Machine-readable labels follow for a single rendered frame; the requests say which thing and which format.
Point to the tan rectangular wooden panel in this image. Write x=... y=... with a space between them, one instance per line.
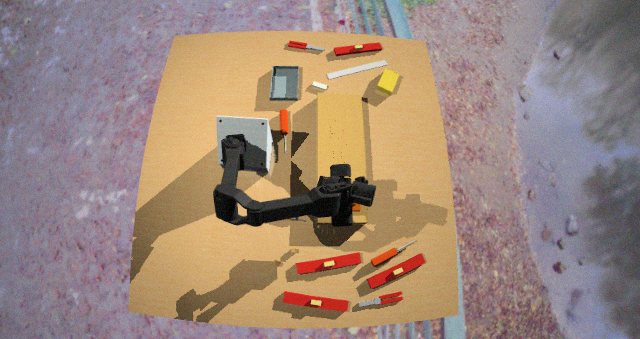
x=340 y=139

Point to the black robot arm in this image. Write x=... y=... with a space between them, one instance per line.
x=321 y=201

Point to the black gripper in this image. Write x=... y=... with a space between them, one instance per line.
x=344 y=218

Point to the white flat bar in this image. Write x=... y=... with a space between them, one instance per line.
x=353 y=70

